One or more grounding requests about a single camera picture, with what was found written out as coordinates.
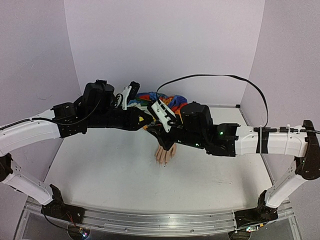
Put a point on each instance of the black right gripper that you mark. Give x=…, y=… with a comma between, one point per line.
x=164, y=135

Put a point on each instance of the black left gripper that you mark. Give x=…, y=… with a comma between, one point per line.
x=134, y=122

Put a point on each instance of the rainbow striped jacket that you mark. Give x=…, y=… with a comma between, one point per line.
x=142, y=101

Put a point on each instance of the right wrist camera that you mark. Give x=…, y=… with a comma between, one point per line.
x=160, y=111

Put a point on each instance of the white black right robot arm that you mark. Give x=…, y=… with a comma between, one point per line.
x=194, y=127

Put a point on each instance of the mannequin hand with nails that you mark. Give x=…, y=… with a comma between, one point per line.
x=162, y=156

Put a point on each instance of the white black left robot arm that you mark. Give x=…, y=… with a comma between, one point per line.
x=98, y=108

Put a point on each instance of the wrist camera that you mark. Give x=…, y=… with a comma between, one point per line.
x=160, y=111
x=129, y=93

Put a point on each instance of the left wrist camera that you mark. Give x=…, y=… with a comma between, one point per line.
x=129, y=93

